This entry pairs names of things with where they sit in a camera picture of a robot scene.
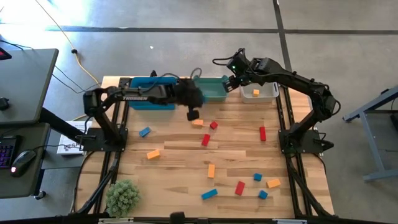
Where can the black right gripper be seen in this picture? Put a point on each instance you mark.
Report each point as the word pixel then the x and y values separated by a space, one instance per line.
pixel 247 76

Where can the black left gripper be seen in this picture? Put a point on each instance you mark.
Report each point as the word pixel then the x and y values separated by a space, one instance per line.
pixel 188 93

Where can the small orange cube block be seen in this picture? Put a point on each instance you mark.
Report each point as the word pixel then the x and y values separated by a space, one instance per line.
pixel 256 92

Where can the orange rectangular block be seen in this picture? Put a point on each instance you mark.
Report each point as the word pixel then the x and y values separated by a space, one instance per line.
pixel 153 154
pixel 199 123
pixel 273 183

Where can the small red cube block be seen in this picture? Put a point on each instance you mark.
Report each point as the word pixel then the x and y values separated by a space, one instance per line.
pixel 213 125

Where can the red rectangular block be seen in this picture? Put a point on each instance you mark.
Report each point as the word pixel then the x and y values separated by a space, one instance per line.
pixel 239 188
pixel 206 140
pixel 262 133

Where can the blue rectangular block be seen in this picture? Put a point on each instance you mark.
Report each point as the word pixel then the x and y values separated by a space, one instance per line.
pixel 145 131

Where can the long orange block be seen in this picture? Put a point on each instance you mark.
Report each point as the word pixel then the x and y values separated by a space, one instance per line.
pixel 211 170

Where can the small blue cube block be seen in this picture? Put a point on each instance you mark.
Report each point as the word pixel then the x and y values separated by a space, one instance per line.
pixel 257 177
pixel 263 194

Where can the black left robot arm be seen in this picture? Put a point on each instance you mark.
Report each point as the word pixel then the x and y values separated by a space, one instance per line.
pixel 140 98

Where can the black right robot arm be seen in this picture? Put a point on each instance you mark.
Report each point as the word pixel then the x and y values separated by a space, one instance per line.
pixel 298 84

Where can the teal plastic bin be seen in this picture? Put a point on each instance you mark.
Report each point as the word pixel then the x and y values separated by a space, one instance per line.
pixel 214 90

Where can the blue plastic bin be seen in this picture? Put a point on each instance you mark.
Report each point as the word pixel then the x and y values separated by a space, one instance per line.
pixel 155 106

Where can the white plastic bin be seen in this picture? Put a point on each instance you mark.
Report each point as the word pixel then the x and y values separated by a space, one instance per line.
pixel 264 98

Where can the black table clamp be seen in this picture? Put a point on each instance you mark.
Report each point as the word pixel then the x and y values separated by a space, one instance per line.
pixel 153 74

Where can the long blue block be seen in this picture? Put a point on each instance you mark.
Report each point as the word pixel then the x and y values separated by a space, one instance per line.
pixel 209 194

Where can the small green artificial plant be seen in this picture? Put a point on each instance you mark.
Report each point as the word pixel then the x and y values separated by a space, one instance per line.
pixel 122 199

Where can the white printed booklet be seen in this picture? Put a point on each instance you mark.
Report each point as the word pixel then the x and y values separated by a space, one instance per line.
pixel 66 146

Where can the black desk leg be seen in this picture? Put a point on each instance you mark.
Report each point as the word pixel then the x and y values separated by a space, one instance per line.
pixel 59 124

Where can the blue-grey metal table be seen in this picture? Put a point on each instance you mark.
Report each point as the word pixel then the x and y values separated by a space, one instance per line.
pixel 373 146

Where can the grey desk top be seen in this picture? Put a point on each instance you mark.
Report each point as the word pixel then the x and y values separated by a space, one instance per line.
pixel 28 87

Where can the black desk caster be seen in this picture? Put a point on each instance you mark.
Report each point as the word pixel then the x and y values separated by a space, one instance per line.
pixel 40 195

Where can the black computer mouse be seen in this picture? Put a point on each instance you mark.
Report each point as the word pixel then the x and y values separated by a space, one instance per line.
pixel 22 163

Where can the dark desk top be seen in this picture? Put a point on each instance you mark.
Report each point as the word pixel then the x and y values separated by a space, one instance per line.
pixel 31 186

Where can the small black device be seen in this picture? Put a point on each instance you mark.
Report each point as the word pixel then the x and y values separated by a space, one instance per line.
pixel 4 54
pixel 3 103

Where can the black computer keyboard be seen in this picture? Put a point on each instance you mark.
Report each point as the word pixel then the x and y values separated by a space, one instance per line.
pixel 7 152

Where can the white metal bracket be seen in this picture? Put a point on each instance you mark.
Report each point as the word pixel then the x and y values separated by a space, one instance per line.
pixel 115 221
pixel 289 221

